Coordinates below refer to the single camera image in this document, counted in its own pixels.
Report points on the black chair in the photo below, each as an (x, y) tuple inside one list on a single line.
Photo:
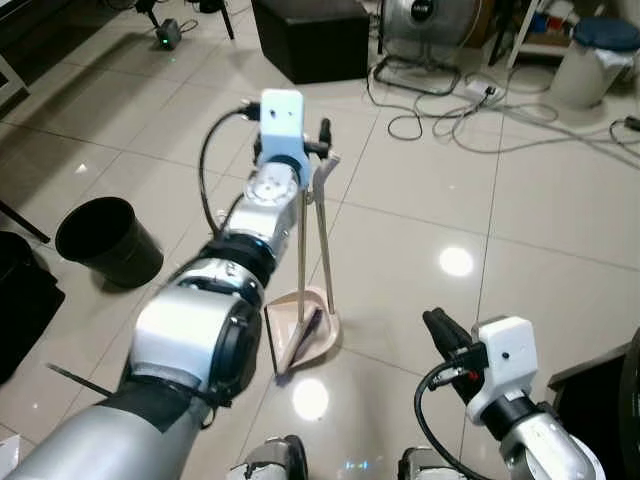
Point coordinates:
[(600, 420)]

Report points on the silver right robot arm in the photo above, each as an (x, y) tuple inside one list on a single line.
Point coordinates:
[(545, 450)]

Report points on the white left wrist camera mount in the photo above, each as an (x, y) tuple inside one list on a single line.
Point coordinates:
[(280, 130)]

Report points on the black ottoman box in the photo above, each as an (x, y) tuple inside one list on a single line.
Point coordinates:
[(310, 40)]

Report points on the white bin blue lid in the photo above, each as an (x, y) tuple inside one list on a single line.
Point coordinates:
[(590, 75)]

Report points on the broom with purple bristles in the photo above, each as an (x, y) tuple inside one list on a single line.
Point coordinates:
[(302, 260)]

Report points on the silver floor fan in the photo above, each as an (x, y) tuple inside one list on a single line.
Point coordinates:
[(425, 30)]

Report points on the black tripod stand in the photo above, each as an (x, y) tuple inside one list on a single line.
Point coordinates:
[(224, 22)]

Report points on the white power strip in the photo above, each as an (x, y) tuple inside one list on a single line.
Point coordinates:
[(482, 93)]

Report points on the black power plug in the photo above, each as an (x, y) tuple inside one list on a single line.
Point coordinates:
[(630, 125)]

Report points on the white storage shelf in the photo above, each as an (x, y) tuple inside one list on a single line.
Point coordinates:
[(548, 45)]

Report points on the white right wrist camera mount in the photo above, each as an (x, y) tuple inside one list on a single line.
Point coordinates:
[(505, 365)]

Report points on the white paper sheet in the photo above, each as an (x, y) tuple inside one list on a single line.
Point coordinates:
[(8, 455)]

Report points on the grey device green light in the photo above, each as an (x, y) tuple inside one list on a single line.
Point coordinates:
[(167, 35)]

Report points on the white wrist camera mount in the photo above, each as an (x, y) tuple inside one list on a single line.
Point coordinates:
[(505, 365), (280, 130)]

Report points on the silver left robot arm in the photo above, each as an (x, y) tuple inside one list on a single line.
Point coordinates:
[(180, 330)]

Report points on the black waste bin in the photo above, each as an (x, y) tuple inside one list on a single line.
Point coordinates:
[(110, 245)]

